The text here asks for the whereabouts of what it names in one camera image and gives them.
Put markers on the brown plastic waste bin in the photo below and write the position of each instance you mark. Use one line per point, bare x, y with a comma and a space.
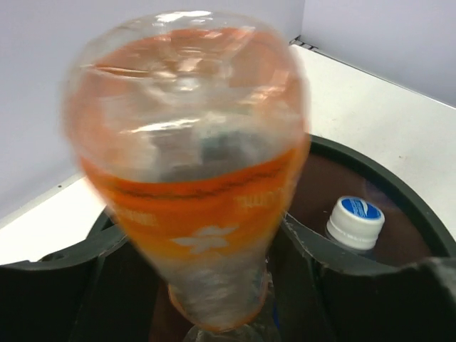
374, 199

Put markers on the white blue label plastic bottle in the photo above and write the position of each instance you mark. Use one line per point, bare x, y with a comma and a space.
250, 332

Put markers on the blue label clear plastic bottle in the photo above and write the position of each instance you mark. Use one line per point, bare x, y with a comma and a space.
355, 224

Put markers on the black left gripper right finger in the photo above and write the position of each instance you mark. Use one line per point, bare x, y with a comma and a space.
326, 293

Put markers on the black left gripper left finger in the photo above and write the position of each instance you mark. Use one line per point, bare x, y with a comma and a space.
100, 289

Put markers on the orange label plastic bottle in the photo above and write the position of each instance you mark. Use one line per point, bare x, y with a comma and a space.
192, 126

